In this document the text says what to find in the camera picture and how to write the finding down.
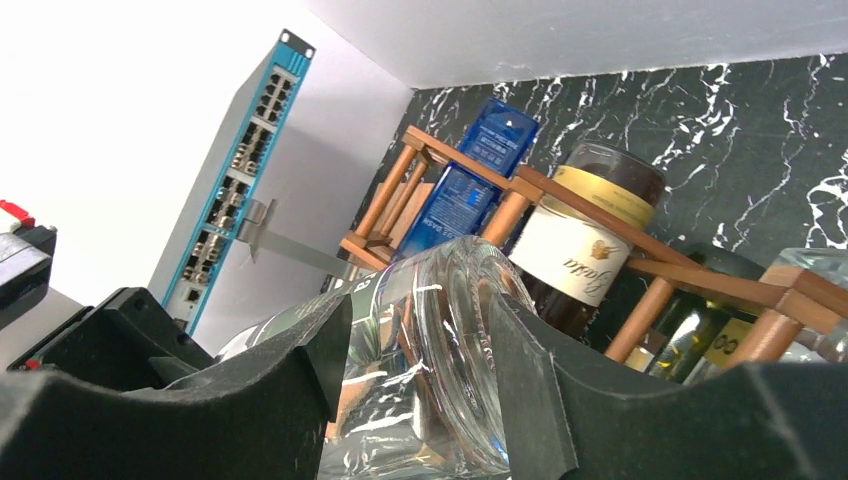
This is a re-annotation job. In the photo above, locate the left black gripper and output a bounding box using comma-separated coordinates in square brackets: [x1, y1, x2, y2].
[1, 200, 213, 391]

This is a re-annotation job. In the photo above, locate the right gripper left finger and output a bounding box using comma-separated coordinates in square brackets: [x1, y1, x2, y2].
[1, 295, 352, 479]

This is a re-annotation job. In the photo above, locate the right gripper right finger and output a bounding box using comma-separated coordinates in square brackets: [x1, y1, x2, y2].
[489, 294, 847, 479]

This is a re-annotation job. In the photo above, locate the clear bottle white neck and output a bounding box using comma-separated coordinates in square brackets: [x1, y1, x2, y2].
[217, 236, 530, 479]

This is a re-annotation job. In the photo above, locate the dark bottle gold cap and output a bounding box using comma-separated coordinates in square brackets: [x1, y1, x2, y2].
[508, 141, 666, 338]

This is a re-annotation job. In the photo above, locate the dark bottle grey cap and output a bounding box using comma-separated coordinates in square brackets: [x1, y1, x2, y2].
[586, 245, 770, 386]

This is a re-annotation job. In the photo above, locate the brown wooden wine rack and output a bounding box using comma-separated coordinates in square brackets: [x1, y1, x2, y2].
[341, 120, 847, 384]

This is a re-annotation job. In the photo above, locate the clear square bottle dark cap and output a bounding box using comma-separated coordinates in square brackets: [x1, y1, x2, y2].
[682, 248, 848, 386]

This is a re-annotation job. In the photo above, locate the blue square glass bottle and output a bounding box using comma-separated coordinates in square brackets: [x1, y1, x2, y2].
[391, 97, 539, 262]

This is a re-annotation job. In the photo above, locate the dark grey box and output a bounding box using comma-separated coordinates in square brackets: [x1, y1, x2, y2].
[148, 29, 316, 333]

